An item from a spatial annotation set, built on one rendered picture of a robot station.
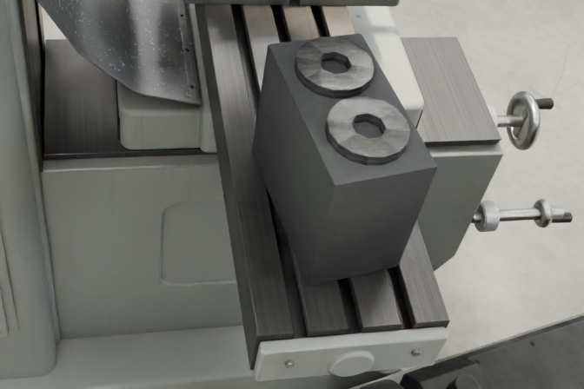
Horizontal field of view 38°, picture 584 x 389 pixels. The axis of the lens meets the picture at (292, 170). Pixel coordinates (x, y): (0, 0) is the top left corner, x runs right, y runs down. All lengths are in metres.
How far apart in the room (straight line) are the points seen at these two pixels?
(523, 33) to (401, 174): 2.22
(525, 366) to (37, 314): 0.86
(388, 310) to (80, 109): 0.67
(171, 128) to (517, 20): 1.97
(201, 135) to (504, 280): 1.19
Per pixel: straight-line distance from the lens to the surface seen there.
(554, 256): 2.43
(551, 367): 1.49
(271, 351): 0.98
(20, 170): 1.35
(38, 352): 1.74
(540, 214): 1.76
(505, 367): 1.46
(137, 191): 1.45
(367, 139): 0.90
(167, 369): 1.79
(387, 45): 1.51
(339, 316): 1.00
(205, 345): 1.82
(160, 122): 1.34
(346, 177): 0.88
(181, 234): 1.56
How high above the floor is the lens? 1.78
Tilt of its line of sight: 48 degrees down
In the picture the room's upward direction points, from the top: 12 degrees clockwise
